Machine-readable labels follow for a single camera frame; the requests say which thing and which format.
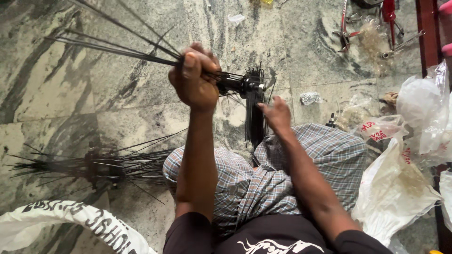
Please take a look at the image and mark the person's right hand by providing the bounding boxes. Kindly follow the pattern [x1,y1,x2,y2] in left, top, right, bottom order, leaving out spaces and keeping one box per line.
[256,95,294,137]

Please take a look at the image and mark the person's left hand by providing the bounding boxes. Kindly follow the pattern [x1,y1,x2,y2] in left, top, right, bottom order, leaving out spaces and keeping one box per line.
[168,42,222,113]

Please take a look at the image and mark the black wheel hub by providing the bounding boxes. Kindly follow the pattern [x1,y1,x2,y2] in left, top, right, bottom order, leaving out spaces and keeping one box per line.
[216,72,268,100]

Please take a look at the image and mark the fanned bundle of black spokes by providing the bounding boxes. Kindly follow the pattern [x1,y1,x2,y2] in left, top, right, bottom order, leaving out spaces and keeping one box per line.
[44,0,248,99]

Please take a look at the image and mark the hanging bunch of black spokes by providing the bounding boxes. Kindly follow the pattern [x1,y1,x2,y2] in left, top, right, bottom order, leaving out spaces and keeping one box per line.
[244,63,274,149]

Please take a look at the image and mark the crumpled silver foil scrap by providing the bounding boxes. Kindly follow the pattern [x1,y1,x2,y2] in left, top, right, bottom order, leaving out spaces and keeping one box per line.
[300,92,323,106]

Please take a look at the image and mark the clear bag of small parts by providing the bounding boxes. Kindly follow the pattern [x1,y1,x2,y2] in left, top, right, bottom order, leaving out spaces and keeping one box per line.
[335,95,380,132]

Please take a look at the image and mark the checked grey cloth wrap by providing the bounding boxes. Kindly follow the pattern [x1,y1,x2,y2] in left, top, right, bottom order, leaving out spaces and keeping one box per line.
[162,123,368,240]

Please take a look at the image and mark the small white bag red print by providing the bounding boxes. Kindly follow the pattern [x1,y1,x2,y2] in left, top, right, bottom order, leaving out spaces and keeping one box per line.
[351,115,410,142]

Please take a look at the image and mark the clear crumpled plastic bag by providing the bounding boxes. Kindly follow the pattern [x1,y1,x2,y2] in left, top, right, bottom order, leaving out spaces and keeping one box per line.
[357,19,396,76]

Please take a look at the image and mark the brown crumpled rag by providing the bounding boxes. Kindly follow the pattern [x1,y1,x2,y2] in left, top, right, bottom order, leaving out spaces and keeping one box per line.
[381,91,400,111]

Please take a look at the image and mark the black printed shirt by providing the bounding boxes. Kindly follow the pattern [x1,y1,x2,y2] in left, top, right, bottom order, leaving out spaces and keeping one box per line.
[162,211,394,254]

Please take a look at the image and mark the silver socket wrench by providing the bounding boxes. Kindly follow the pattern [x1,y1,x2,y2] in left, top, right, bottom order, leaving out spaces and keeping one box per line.
[381,30,426,59]

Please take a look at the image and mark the large white plastic bag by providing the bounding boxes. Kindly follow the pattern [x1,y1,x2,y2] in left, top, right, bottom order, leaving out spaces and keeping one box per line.
[351,136,443,248]

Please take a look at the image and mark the translucent white plastic bag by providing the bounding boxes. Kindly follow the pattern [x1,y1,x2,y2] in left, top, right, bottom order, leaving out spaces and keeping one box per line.
[396,59,452,166]

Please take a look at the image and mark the spoked black hub assembly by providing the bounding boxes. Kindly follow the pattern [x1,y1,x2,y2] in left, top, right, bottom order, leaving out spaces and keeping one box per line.
[5,128,188,205]

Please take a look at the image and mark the white plastic sheet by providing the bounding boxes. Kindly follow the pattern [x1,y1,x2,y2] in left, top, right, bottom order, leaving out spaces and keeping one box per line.
[439,169,452,231]

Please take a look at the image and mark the white wrapped tyre black print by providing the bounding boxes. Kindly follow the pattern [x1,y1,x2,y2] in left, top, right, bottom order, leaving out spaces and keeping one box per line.
[0,200,157,254]

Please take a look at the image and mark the red handled pliers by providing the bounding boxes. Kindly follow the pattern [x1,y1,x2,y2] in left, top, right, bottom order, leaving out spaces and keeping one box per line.
[332,0,362,53]

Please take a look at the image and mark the red handled tool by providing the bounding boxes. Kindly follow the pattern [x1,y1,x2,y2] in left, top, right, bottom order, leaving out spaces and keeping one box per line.
[381,0,405,50]

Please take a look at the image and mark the dark red wooden post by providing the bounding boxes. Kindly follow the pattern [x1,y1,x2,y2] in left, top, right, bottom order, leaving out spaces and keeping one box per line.
[415,0,444,78]

